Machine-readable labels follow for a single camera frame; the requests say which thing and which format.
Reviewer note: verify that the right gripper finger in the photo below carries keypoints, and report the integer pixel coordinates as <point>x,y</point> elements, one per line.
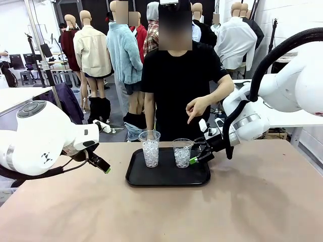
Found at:
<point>202,144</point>
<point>205,155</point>

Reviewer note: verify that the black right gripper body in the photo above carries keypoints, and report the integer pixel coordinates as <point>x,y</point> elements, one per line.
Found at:
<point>214,143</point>

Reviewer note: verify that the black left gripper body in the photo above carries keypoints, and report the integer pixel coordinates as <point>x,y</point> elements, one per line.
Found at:
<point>83,155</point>

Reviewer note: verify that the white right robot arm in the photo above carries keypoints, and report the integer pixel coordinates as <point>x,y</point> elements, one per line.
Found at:
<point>277,85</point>

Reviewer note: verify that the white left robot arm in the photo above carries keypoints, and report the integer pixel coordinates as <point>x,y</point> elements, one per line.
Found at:
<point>38,141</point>

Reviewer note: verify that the person's left forearm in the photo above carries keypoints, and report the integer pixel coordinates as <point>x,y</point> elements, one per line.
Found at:
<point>222,92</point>

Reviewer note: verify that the person's right forearm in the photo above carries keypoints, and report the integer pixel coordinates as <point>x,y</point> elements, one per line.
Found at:
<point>149,118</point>

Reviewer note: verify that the short clear cup with ice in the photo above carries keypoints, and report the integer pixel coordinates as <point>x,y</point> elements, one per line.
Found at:
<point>182,156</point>

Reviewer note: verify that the tall clear cup with ice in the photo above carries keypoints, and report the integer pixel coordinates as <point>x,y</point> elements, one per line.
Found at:
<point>150,156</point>

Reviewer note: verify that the person's left hand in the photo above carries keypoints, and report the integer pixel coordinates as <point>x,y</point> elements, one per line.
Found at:
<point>199,108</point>

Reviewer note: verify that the black plastic serving tray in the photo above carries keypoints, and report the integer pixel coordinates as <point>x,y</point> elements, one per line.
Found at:
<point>166,176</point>

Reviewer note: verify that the blue jeans heap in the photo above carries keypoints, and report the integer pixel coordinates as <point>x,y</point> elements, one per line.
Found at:
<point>132,132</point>

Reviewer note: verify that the dark purple garment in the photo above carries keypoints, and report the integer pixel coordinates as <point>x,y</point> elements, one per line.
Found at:
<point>66,103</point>

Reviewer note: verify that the wooden pallet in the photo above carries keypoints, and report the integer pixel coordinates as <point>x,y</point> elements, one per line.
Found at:
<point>275,133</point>

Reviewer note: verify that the person in black t-shirt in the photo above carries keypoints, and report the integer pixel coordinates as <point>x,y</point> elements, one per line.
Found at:
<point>181,83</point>

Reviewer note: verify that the white side table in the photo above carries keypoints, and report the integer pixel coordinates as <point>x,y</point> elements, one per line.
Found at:
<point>17,97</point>

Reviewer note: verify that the grey plastic stool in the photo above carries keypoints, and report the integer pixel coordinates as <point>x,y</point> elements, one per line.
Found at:
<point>27,76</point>

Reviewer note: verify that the black tripod stand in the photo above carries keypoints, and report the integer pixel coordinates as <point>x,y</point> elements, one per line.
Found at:
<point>38,63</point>

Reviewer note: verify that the mannequin in white shirt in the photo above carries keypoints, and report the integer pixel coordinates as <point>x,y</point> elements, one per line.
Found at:
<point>234,43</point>

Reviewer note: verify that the mannequin in cream jacket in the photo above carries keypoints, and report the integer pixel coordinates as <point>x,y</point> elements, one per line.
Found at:
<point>92,50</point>

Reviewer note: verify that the mannequin in blue fleece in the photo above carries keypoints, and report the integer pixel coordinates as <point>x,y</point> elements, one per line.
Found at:
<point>123,55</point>

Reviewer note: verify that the mannequin in maroon top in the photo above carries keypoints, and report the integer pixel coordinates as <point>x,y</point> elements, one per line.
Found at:
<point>68,45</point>

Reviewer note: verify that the mannequin in black blazer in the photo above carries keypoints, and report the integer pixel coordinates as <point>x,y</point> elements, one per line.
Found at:
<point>202,30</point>

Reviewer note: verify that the mannequin in dark jacket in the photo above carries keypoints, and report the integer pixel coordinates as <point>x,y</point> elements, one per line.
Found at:
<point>258,32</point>

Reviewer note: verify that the mannequin in plaid hooded shirt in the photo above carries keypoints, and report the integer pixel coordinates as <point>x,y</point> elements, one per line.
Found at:
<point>151,35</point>

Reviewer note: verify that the thin black light stand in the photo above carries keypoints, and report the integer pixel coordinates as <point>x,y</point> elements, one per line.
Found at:
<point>273,35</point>

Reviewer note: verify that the mannequin in red jacket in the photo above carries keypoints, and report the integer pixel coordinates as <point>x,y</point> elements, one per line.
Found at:
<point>140,35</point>

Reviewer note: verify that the bystander with black hair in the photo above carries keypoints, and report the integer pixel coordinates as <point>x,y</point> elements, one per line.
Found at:
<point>62,27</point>

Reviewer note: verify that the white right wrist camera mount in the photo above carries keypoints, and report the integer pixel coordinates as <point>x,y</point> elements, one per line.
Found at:
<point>217,124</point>

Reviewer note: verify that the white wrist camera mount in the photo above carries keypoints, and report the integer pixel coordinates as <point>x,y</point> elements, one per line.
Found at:
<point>102,126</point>
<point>217,124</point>

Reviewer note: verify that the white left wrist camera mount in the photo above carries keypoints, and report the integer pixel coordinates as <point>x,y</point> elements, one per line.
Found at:
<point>102,126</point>

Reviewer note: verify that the silver metal frame pole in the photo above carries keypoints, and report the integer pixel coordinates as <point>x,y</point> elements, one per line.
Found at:
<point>43,55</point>

